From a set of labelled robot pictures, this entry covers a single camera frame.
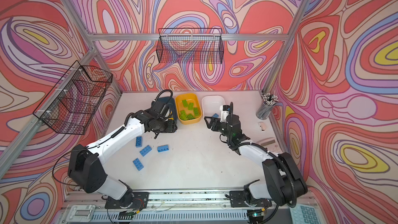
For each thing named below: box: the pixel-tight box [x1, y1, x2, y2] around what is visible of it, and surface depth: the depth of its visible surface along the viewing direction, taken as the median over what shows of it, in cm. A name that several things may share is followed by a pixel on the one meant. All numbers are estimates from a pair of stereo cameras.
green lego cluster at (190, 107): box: [187, 102, 194, 111], surface depth 113 cm
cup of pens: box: [256, 91, 279, 121], surface depth 97 cm
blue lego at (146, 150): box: [139, 144, 153, 157], surface depth 90 cm
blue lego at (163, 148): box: [157, 144, 170, 153], surface depth 90 cm
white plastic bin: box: [201, 94, 226, 118], surface depth 110 cm
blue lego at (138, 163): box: [132, 157, 145, 172], surface depth 84 cm
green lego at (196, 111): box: [193, 107, 199, 117], surface depth 107 cm
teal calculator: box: [289, 203, 321, 224], surface depth 70 cm
